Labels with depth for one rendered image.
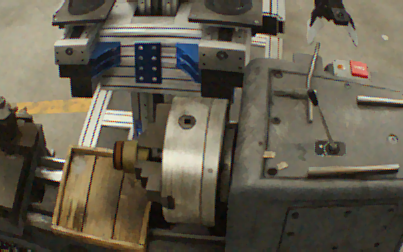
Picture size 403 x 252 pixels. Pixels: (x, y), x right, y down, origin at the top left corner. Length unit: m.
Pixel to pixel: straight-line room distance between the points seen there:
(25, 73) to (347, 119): 2.59
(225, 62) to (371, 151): 0.68
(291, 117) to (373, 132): 0.25
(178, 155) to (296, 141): 0.27
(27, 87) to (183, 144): 2.27
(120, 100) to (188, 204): 1.64
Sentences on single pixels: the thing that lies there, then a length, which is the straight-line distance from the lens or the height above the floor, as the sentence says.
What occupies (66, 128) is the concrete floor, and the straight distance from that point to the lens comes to 3.49.
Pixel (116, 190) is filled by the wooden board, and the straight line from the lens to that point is 2.01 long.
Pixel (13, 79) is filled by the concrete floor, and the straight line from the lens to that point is 3.93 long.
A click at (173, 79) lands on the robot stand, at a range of 2.36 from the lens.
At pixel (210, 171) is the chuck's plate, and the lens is 1.65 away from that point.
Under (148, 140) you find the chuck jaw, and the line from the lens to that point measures 1.79.
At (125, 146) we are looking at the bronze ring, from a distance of 1.80.
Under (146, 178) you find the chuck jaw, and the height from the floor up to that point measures 1.11.
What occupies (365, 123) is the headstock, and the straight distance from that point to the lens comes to 1.70.
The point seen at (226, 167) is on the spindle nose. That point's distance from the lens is 1.70.
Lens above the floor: 2.41
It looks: 45 degrees down
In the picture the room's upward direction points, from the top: 1 degrees counter-clockwise
